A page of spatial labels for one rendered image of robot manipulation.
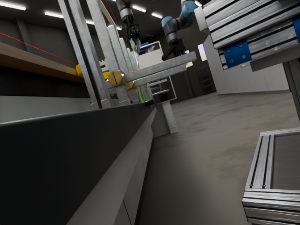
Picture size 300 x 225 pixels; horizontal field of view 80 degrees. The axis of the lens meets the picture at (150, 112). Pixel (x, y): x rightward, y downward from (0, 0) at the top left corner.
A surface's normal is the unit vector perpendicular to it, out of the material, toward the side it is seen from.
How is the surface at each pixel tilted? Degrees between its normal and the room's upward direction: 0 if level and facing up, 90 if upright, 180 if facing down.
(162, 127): 90
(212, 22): 90
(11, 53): 90
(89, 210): 90
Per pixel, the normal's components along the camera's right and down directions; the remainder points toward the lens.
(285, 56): -0.57, 0.22
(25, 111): 0.95, -0.29
